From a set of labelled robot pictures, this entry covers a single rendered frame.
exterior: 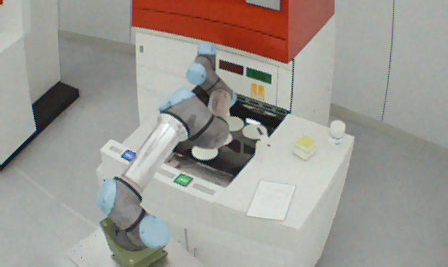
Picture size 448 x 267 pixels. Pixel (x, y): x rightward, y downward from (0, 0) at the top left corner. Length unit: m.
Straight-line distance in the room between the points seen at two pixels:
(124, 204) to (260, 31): 0.98
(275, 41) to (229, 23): 0.21
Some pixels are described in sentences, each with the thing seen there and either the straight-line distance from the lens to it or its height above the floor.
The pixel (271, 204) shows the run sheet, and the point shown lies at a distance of 1.95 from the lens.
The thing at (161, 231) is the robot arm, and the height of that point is 1.12.
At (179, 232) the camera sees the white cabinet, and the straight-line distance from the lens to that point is 2.22.
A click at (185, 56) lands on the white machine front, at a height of 1.09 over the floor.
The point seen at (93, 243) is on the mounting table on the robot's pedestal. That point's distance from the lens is 2.01.
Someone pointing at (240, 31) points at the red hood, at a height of 1.32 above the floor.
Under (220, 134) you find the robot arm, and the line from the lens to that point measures 1.81.
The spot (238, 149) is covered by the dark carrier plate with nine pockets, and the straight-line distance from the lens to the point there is 2.29.
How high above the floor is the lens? 2.32
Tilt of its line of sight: 35 degrees down
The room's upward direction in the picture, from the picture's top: 1 degrees clockwise
